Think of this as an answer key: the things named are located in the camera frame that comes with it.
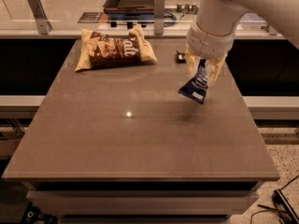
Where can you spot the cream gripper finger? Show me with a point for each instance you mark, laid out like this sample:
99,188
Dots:
192,59
213,69

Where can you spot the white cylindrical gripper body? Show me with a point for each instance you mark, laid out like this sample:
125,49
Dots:
207,43

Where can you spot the blue rxbar blueberry wrapper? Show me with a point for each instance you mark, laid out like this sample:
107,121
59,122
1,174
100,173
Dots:
196,87

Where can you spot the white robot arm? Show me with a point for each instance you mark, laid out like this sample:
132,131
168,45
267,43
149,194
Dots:
283,15

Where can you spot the brown yellow chip bag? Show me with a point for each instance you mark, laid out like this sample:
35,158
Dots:
98,50

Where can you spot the black candy bar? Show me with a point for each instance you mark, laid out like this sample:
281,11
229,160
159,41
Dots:
181,57

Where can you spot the dark green printed package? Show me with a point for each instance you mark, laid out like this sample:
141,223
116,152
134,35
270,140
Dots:
33,215

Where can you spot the middle metal railing post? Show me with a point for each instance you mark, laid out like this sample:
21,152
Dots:
158,17

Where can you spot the black power strip with cables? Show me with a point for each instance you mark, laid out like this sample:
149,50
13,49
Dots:
282,208

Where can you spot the left metal railing post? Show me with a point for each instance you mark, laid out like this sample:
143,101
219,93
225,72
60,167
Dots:
42,23

